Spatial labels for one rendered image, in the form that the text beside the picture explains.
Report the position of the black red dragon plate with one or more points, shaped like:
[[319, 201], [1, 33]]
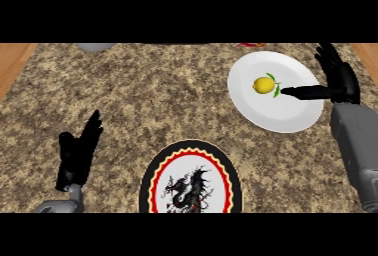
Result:
[[190, 178]]

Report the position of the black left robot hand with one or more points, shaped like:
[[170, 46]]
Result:
[[74, 156]]

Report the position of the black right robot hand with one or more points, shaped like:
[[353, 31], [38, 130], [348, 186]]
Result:
[[340, 78]]

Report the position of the grey rounded object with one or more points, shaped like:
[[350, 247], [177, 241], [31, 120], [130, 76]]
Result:
[[94, 46]]

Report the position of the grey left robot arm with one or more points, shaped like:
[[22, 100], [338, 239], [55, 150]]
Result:
[[63, 202]]

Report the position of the red yellow object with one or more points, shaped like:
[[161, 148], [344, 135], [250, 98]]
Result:
[[250, 44]]

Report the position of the white plate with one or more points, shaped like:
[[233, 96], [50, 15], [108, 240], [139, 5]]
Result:
[[275, 91]]

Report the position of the yellow lemon with green leaves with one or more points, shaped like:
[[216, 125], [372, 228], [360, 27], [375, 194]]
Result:
[[264, 85]]

